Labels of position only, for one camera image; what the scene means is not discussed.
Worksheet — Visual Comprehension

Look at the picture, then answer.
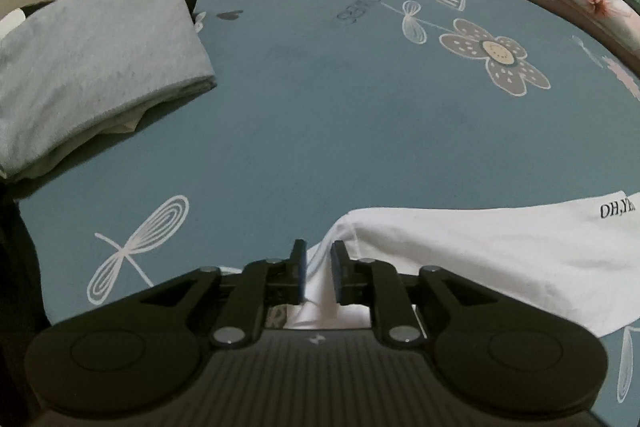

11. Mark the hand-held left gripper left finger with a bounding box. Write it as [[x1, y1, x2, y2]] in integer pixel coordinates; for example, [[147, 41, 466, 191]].
[[135, 239, 307, 350]]

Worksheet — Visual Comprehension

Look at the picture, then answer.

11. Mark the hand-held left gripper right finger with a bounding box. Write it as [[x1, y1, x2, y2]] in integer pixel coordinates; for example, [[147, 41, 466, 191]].
[[331, 240, 493, 349]]

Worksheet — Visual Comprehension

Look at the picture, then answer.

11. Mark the white printed t-shirt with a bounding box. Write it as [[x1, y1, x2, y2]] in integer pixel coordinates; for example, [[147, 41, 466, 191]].
[[220, 193, 640, 338]]

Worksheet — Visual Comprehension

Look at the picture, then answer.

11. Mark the blue floral bed sheet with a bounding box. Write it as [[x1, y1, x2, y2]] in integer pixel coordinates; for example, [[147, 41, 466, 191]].
[[15, 0, 640, 408]]

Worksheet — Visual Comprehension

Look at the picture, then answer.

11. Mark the light blue folded cloth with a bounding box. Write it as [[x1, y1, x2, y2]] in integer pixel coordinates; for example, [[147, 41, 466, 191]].
[[0, 0, 218, 182]]

